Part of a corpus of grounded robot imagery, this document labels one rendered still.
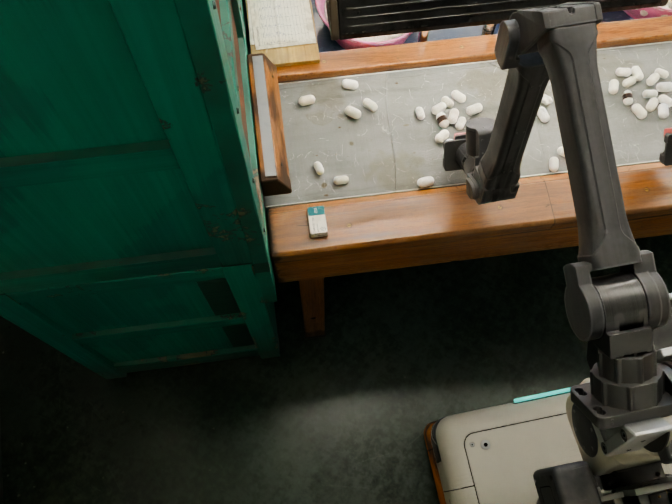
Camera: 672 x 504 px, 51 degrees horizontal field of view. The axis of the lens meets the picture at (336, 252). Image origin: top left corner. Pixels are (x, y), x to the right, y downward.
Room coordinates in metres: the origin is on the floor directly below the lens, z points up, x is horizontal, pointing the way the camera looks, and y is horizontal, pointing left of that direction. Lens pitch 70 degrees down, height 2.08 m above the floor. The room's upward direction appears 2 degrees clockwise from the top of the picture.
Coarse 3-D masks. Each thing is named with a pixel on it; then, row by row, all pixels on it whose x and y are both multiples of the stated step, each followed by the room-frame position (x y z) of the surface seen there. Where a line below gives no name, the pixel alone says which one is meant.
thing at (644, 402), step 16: (640, 352) 0.20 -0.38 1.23; (656, 352) 0.20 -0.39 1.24; (592, 368) 0.18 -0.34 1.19; (608, 368) 0.18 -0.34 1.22; (624, 368) 0.18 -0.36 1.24; (640, 368) 0.17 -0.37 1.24; (656, 368) 0.18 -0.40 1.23; (592, 384) 0.16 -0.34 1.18; (608, 384) 0.16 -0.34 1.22; (624, 384) 0.16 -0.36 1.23; (640, 384) 0.16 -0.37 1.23; (656, 384) 0.16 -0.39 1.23; (576, 400) 0.15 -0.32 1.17; (592, 400) 0.14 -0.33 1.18; (608, 400) 0.14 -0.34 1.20; (624, 400) 0.14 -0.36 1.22; (640, 400) 0.14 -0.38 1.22; (656, 400) 0.14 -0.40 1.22; (592, 416) 0.12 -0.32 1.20; (608, 416) 0.12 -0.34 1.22; (624, 416) 0.12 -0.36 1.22; (640, 416) 0.12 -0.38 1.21; (656, 416) 0.12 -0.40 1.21
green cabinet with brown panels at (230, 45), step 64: (0, 0) 0.42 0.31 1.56; (64, 0) 0.43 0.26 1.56; (128, 0) 0.43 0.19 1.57; (192, 0) 0.43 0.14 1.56; (0, 64) 0.42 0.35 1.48; (64, 64) 0.42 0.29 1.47; (128, 64) 0.44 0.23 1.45; (192, 64) 0.43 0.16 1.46; (0, 128) 0.41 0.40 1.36; (64, 128) 0.42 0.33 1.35; (128, 128) 0.43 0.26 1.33; (192, 128) 0.43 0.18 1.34; (0, 192) 0.40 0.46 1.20; (64, 192) 0.41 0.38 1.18; (128, 192) 0.42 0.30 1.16; (192, 192) 0.42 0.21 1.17; (256, 192) 0.49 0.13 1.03; (0, 256) 0.38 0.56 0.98; (64, 256) 0.40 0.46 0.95; (128, 256) 0.41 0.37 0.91; (192, 256) 0.42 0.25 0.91; (256, 256) 0.43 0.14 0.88
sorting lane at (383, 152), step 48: (624, 48) 1.02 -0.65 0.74; (288, 96) 0.86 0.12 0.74; (336, 96) 0.87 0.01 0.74; (384, 96) 0.87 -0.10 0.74; (432, 96) 0.88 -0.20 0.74; (480, 96) 0.88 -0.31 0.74; (288, 144) 0.74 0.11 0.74; (336, 144) 0.75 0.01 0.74; (384, 144) 0.75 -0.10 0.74; (432, 144) 0.76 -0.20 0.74; (528, 144) 0.76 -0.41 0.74; (624, 144) 0.77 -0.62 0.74; (336, 192) 0.63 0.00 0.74; (384, 192) 0.64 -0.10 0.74
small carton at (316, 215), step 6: (312, 210) 0.57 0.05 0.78; (318, 210) 0.57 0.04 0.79; (324, 210) 0.57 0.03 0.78; (312, 216) 0.56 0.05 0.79; (318, 216) 0.56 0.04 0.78; (324, 216) 0.56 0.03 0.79; (312, 222) 0.54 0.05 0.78; (318, 222) 0.54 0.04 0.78; (324, 222) 0.54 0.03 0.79; (312, 228) 0.53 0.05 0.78; (318, 228) 0.53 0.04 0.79; (324, 228) 0.53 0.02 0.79; (312, 234) 0.52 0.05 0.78; (318, 234) 0.52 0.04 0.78; (324, 234) 0.52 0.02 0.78
